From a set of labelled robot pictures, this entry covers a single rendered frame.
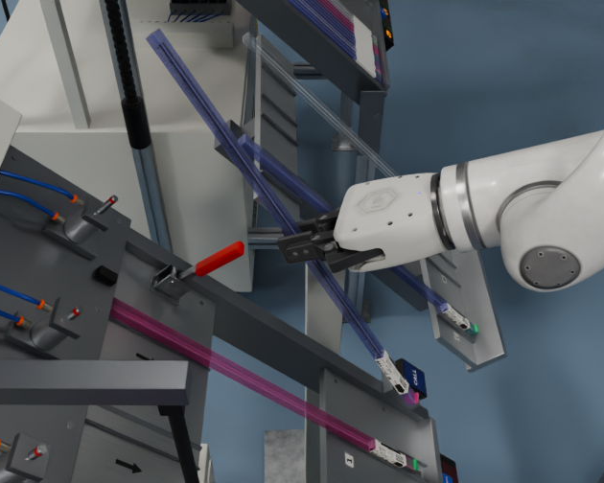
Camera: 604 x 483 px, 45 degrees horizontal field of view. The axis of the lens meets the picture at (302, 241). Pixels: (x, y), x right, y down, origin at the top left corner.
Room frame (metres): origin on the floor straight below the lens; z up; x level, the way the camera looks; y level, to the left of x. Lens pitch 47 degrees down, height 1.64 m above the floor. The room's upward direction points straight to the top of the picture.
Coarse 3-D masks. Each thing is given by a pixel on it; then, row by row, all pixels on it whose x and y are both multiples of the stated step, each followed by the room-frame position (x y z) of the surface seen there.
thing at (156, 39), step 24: (168, 48) 0.58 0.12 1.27; (192, 96) 0.57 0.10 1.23; (216, 120) 0.56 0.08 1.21; (240, 144) 0.56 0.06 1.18; (240, 168) 0.54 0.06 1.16; (264, 192) 0.53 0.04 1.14; (288, 216) 0.53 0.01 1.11; (312, 264) 0.51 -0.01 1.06; (336, 288) 0.50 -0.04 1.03; (360, 336) 0.48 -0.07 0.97
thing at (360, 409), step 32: (320, 384) 0.49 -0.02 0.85; (352, 384) 0.51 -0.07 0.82; (352, 416) 0.47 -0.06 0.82; (384, 416) 0.49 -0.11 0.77; (320, 448) 0.41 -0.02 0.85; (352, 448) 0.42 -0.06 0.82; (416, 448) 0.47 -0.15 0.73; (320, 480) 0.37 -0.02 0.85; (352, 480) 0.38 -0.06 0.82; (384, 480) 0.40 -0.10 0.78; (416, 480) 0.42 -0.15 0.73
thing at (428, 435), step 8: (424, 424) 0.51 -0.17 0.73; (432, 424) 0.51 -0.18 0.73; (424, 432) 0.50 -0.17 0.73; (432, 432) 0.49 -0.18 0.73; (424, 440) 0.49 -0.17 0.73; (432, 440) 0.48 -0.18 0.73; (424, 448) 0.47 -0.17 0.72; (432, 448) 0.47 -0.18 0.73; (424, 456) 0.46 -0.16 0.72; (432, 456) 0.46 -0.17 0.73; (432, 464) 0.45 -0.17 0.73; (440, 464) 0.45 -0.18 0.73; (424, 472) 0.44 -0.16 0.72; (432, 472) 0.44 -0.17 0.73; (440, 472) 0.44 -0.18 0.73; (432, 480) 0.43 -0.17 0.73; (440, 480) 0.42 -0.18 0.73
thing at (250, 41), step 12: (252, 36) 0.88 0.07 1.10; (252, 48) 0.87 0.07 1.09; (264, 48) 0.88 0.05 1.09; (264, 60) 0.87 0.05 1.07; (276, 60) 0.88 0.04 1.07; (276, 72) 0.87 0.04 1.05; (288, 72) 0.88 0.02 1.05; (300, 84) 0.88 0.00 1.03; (312, 96) 0.88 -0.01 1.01; (324, 108) 0.88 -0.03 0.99; (336, 120) 0.88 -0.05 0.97; (348, 132) 0.88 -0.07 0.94; (360, 144) 0.88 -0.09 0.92; (372, 156) 0.88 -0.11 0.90; (384, 168) 0.88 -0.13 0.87
